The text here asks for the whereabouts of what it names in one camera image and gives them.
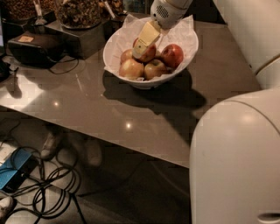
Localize white bowl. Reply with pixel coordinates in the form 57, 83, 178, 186
102, 15, 200, 90

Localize glass jar of nuts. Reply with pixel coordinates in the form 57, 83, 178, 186
1, 0, 56, 22

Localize white paper liner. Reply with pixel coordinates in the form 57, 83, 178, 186
103, 12, 196, 82

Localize yellow-red apple front left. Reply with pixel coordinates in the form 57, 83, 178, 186
119, 59, 144, 80

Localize blue box on floor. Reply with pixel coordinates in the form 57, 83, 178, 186
0, 149, 32, 193

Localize white shoe bottom left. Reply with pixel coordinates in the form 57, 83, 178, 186
0, 197, 14, 221

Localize dark square jar stand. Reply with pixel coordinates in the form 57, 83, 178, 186
45, 21, 106, 59

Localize black cable on table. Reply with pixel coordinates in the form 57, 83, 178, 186
46, 56, 81, 75

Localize black floor cables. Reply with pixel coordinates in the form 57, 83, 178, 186
0, 117, 88, 224

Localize red apple at back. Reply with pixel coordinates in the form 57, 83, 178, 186
161, 44, 184, 68

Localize yellow-red apple front right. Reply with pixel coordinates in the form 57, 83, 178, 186
144, 59, 168, 81

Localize metal scoop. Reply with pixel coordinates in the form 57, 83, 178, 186
33, 0, 47, 25

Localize black device with label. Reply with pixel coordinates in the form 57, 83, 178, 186
8, 31, 64, 68

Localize red apple with sticker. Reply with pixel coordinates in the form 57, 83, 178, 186
134, 44, 157, 63

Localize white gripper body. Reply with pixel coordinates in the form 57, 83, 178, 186
150, 0, 193, 30

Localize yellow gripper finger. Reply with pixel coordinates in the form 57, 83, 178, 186
132, 21, 161, 59

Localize glass jar of granola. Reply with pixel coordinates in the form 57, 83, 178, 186
55, 0, 101, 30

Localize yellow-red apple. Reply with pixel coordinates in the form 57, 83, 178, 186
144, 59, 168, 81
119, 59, 144, 80

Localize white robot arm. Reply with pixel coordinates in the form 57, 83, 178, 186
189, 0, 280, 224

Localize pink apple left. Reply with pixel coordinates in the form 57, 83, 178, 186
120, 49, 133, 64

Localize white shoe under table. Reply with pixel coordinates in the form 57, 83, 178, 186
40, 132, 62, 161

